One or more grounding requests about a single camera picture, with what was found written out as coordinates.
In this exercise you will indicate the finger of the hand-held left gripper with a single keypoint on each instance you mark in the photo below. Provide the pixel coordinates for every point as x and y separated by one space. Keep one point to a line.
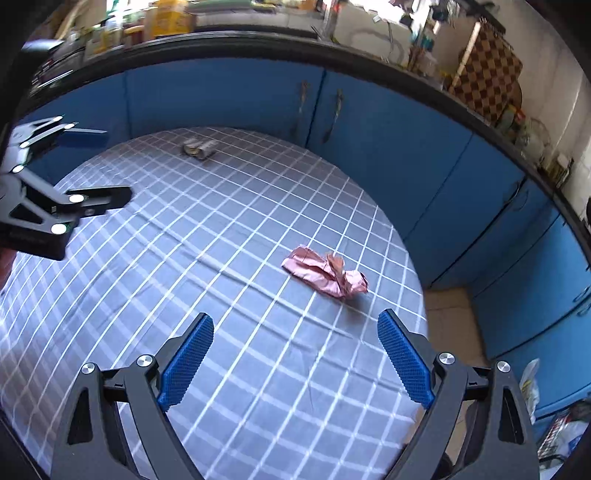
101 198
41 134

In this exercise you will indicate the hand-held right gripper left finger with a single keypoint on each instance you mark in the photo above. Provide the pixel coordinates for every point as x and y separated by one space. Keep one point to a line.
189 355

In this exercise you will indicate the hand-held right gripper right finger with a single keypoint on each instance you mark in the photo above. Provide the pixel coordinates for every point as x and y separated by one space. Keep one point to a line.
404 355

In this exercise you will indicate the pink wrapper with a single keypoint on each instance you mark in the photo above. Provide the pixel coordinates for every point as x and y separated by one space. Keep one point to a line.
314 270

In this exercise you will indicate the person's left forearm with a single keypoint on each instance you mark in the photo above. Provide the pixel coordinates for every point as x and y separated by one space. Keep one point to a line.
4 267

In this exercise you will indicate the silver crumpled wrapper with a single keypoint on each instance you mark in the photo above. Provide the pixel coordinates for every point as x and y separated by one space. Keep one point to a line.
198 148

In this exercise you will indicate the white plastic bag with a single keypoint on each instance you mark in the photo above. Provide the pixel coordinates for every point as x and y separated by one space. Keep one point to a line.
531 387

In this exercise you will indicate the yellow bottle on counter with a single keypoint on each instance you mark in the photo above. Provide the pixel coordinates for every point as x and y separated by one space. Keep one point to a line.
168 21

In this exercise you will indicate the black kitchen countertop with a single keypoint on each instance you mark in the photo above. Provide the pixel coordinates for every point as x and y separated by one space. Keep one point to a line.
231 46

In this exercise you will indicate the blue kitchen cabinets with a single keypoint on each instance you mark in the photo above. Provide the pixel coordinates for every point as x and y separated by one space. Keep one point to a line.
392 147

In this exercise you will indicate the checkered wooden cutting board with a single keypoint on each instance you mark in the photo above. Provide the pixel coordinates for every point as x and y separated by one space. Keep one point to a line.
489 78

